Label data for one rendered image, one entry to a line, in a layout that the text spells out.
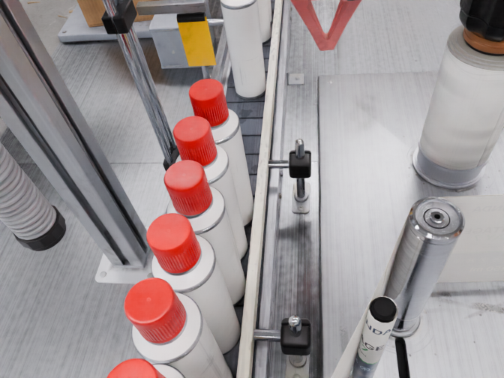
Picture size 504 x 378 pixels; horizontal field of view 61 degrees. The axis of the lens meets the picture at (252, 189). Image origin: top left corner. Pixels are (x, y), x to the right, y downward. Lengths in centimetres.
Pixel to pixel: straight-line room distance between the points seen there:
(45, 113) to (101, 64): 58
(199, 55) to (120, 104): 41
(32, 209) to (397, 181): 44
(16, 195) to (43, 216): 3
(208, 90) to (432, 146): 29
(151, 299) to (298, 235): 34
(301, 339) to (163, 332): 18
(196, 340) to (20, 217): 15
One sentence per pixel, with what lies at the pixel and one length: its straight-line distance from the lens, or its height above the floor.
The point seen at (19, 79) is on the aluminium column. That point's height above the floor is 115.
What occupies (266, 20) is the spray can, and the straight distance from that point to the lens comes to 82.
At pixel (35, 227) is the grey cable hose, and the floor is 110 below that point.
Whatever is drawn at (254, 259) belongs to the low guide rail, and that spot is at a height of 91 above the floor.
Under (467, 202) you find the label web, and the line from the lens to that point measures 37.
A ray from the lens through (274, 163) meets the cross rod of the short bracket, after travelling 57.
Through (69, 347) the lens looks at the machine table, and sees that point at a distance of 60.
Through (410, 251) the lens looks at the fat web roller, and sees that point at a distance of 35.
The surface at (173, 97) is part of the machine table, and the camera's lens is 84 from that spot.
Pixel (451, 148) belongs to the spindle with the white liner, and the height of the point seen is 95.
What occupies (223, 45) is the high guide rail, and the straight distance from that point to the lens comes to 70.
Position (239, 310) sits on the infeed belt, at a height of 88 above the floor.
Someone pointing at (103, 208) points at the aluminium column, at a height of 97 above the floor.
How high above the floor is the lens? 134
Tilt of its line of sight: 51 degrees down
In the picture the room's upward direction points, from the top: 10 degrees counter-clockwise
